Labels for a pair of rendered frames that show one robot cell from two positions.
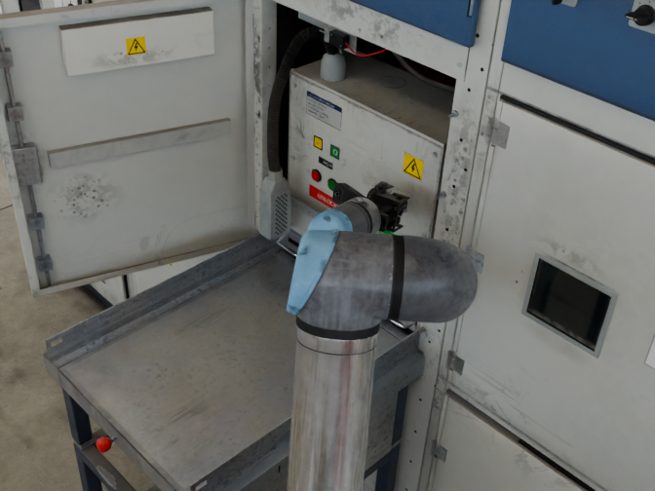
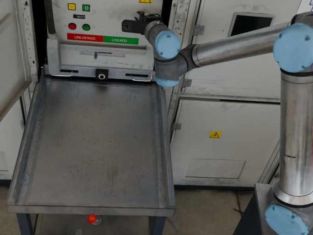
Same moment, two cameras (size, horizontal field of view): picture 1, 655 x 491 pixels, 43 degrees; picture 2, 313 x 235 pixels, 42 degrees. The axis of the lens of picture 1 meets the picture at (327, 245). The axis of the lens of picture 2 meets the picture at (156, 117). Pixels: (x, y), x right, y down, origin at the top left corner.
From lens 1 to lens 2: 1.15 m
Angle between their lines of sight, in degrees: 41
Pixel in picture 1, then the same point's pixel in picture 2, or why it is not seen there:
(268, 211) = (56, 58)
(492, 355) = (208, 69)
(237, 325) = (79, 124)
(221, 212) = (14, 73)
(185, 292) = (34, 125)
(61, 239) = not seen: outside the picture
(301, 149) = (57, 15)
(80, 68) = not seen: outside the picture
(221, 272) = (37, 105)
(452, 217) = (181, 14)
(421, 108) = not seen: outside the picture
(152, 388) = (83, 177)
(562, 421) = (245, 80)
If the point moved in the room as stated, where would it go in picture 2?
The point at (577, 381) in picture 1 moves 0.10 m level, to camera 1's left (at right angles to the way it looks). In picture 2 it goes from (253, 60) to (241, 69)
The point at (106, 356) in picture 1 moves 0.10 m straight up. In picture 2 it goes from (40, 180) to (37, 164)
